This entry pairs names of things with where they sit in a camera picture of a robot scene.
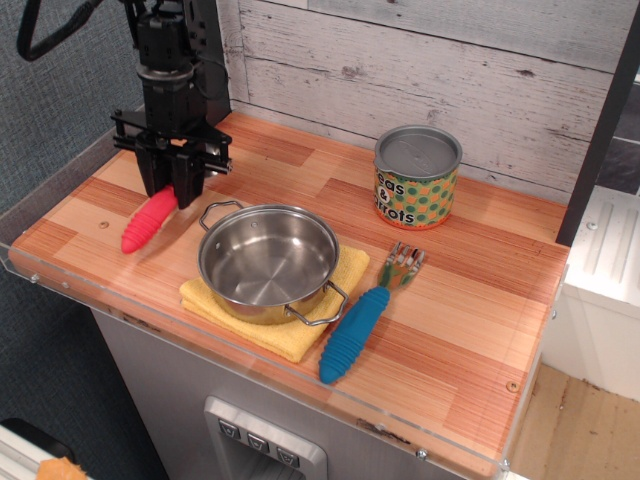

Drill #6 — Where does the silver dispenser button panel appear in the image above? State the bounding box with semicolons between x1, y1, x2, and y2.
204;396;328;479

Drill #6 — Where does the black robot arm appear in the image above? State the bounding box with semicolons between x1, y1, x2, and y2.
112;1;232;209

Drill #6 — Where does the orange object bottom left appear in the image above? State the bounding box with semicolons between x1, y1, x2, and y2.
36;457;89;480

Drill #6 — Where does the stainless steel pot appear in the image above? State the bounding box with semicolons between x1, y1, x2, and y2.
197;200;349;327

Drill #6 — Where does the grey toy fridge cabinet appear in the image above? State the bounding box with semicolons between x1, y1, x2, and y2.
93;311;456;479

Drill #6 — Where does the dark vertical post right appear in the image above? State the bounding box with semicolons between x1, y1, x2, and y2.
556;1;639;247

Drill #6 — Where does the dark vertical post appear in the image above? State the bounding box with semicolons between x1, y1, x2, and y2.
556;1;639;247
194;0;231;126

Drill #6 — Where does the yellow folded cloth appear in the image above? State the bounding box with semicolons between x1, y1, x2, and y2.
179;246;370;363

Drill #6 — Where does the white cabinet at right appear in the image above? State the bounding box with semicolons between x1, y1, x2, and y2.
541;186;639;400

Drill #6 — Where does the red handled metal spoon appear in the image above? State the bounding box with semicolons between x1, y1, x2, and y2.
121;185;178;254

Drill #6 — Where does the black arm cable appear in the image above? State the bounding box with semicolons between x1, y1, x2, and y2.
16;0;106;63

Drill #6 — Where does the peas and carrots can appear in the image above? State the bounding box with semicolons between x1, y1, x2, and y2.
374;125;463;231

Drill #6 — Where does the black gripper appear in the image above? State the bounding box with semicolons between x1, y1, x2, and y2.
111;74;232;209

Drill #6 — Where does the dark vertical post left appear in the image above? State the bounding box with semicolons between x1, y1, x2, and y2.
194;0;231;126

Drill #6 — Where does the blue handled metal fork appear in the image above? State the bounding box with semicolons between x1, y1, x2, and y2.
319;242;426;384

